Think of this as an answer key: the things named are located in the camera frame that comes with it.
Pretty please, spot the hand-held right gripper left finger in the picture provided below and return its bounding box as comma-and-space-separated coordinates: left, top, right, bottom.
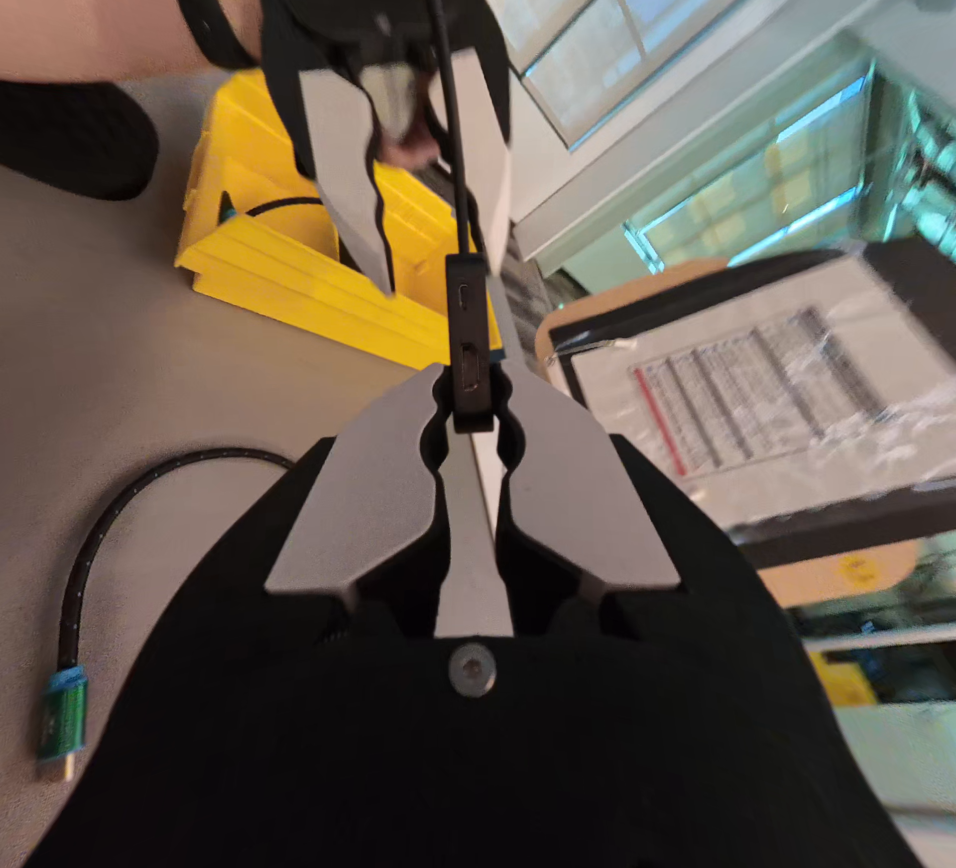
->
265, 362, 453, 636

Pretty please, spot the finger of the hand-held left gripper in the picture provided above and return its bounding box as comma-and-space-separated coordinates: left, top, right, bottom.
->
448, 50, 515, 273
299, 65, 397, 298

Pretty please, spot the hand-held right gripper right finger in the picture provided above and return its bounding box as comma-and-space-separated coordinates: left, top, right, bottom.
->
493, 362, 682, 636

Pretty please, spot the yellow plastic bin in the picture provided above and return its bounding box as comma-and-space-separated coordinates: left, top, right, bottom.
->
174, 68, 503, 370

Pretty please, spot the dark grey USB hub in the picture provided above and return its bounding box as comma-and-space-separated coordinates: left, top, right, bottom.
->
403, 0, 499, 434

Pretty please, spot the black braided HDMI cable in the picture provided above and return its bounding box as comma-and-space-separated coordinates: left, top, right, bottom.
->
218, 195, 327, 224
37, 446, 297, 784

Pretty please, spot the person's left hand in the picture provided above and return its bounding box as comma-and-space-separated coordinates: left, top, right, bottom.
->
375, 125, 443, 170

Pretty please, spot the large window with blinds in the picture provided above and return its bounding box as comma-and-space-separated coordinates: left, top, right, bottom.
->
447, 0, 848, 151

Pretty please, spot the taped instruction sheet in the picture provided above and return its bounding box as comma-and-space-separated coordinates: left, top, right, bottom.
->
570, 262, 956, 511

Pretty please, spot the instruction sheet on stand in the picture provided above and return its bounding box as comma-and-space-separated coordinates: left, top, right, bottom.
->
532, 235, 956, 613

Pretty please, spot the tall window with blinds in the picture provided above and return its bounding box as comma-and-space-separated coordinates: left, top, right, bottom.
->
622, 71, 876, 273

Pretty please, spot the black ribbed pad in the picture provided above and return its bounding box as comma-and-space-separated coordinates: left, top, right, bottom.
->
0, 79, 163, 202

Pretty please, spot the yellow plastic container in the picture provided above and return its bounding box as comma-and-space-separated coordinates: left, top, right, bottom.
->
809, 650, 880, 710

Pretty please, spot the silver ceiling ductwork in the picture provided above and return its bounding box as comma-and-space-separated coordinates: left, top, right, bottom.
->
880, 80, 956, 245

